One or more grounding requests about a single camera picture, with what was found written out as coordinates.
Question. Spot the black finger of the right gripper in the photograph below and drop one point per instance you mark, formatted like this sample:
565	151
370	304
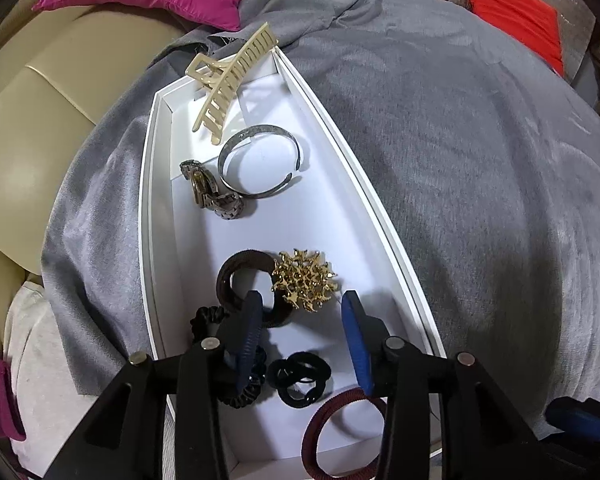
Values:
580	418

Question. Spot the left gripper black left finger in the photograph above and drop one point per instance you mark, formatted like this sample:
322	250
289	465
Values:
121	436

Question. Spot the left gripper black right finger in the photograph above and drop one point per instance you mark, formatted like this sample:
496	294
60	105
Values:
482	434

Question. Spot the cream plastic hair claw clip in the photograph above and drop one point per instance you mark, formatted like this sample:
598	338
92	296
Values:
222	79

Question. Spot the white jewelry tray box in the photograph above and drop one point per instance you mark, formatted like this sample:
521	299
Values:
283	207

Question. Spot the white towel on sofa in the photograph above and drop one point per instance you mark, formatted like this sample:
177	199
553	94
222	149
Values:
49	404

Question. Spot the maroon round hair band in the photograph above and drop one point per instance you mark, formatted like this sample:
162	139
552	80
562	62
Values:
318	437

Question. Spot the dark brown hair band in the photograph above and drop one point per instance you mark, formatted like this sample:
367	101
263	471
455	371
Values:
243	271

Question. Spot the gold coral brooch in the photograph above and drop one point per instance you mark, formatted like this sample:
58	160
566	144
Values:
305	279

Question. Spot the grey bed blanket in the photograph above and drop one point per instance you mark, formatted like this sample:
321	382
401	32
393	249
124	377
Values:
486	161

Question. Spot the silver cuff bangle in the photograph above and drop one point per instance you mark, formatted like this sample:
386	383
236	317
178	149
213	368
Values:
260	161

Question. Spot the beige leather sofa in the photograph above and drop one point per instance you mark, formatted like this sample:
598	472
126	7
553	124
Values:
59	74

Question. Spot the red pillow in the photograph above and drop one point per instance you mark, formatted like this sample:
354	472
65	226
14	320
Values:
534	23

